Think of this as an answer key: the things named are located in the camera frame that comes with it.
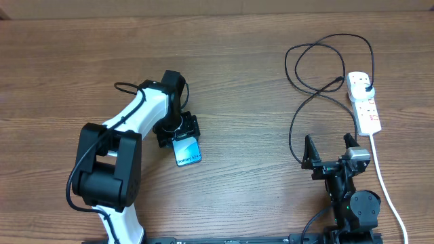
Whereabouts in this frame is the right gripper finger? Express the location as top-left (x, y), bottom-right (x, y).
top-left (301, 135), bottom-right (321, 169)
top-left (343, 133), bottom-right (359, 149)

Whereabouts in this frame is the Galaxy smartphone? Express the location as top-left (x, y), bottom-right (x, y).
top-left (173, 137), bottom-right (202, 167)

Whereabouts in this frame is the black charging cable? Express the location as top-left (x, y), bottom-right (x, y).
top-left (284, 33), bottom-right (376, 165)

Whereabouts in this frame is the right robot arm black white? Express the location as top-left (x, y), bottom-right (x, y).
top-left (300, 133), bottom-right (382, 243)

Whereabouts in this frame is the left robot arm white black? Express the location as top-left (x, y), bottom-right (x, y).
top-left (66, 70), bottom-right (202, 243)

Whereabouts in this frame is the white charger adapter plug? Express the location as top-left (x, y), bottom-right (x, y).
top-left (348, 83), bottom-right (375, 102)

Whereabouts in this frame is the white power strip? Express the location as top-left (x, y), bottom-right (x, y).
top-left (346, 71), bottom-right (382, 136)

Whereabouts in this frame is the white power strip cord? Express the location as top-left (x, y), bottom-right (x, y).
top-left (368, 133), bottom-right (409, 244)

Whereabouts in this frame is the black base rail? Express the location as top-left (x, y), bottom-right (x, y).
top-left (81, 232), bottom-right (384, 244)

